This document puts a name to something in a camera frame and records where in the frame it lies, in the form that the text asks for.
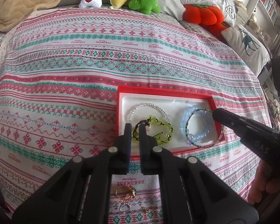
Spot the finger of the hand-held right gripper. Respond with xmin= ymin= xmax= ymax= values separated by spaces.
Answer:
xmin=211 ymin=108 xmax=242 ymax=133

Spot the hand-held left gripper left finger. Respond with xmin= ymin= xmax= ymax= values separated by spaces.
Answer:
xmin=13 ymin=123 xmax=132 ymax=224

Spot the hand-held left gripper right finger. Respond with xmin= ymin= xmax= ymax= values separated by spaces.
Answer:
xmin=139 ymin=123 xmax=259 ymax=224

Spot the green and black bead bracelet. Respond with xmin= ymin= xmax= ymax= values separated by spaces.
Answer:
xmin=132 ymin=115 xmax=174 ymax=145

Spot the thin dark bead bracelet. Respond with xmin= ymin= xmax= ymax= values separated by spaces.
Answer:
xmin=185 ymin=108 xmax=224 ymax=148

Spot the large gold ring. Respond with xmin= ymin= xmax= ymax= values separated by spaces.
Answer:
xmin=115 ymin=186 xmax=129 ymax=200

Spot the red jewelry box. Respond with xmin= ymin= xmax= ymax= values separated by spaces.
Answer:
xmin=117 ymin=85 xmax=227 ymax=156

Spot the person's right hand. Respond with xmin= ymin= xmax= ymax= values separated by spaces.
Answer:
xmin=249 ymin=161 xmax=280 ymax=206

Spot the white deer print pillow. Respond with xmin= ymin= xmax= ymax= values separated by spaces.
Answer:
xmin=221 ymin=23 xmax=270 ymax=75

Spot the red green patterned blanket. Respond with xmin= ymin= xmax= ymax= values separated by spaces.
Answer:
xmin=0 ymin=6 xmax=280 ymax=224

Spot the red pumpkin plush toy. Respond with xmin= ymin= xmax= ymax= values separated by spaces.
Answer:
xmin=183 ymin=4 xmax=234 ymax=40

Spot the stack of books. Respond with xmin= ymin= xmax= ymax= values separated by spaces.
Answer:
xmin=233 ymin=0 xmax=249 ymax=24

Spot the beige quilted blanket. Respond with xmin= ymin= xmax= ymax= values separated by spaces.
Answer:
xmin=0 ymin=0 xmax=66 ymax=32

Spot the pale blue bead bracelet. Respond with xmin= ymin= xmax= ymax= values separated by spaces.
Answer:
xmin=181 ymin=106 xmax=216 ymax=145

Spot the clear bead bracelet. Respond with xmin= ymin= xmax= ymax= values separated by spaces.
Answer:
xmin=128 ymin=103 xmax=171 ymax=125

